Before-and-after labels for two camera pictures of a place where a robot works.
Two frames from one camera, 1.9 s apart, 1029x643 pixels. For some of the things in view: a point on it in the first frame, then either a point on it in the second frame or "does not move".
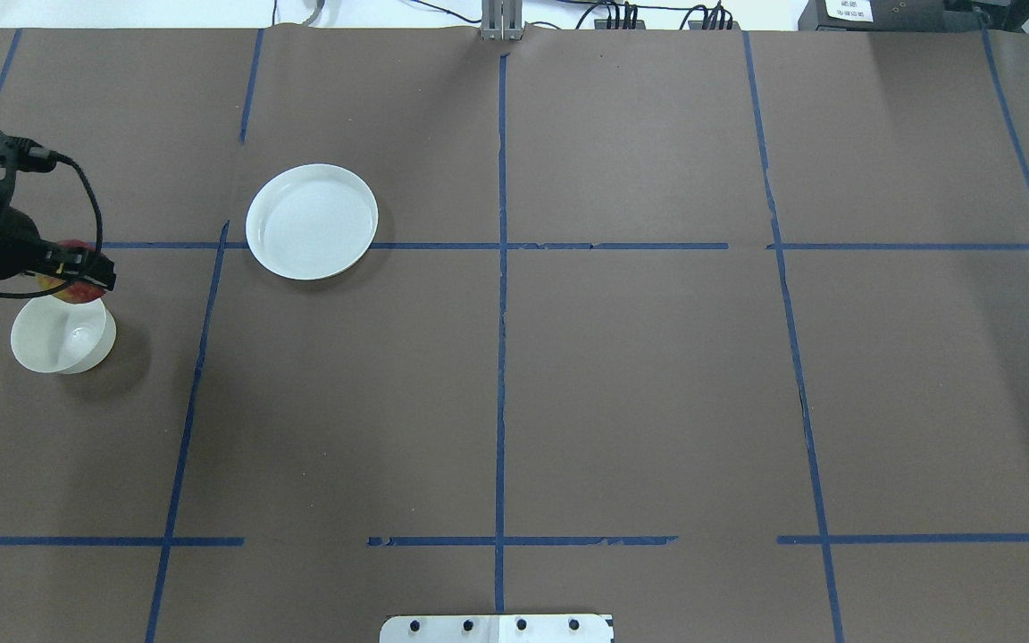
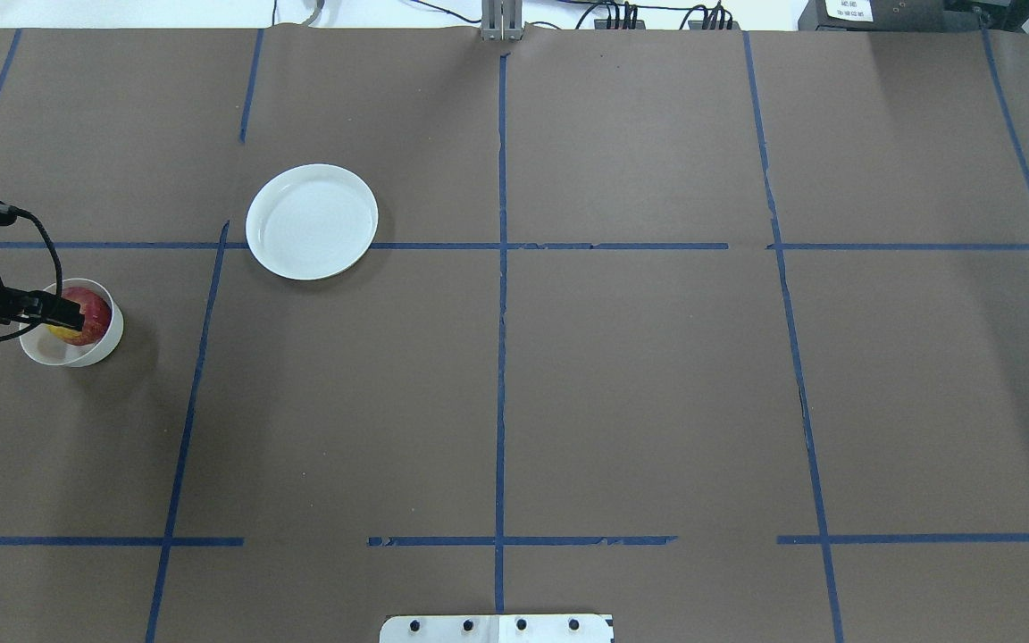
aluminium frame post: (502, 20) does not move
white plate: (308, 221) does not move
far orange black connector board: (602, 24) does not move
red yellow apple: (76, 292) to (96, 317)
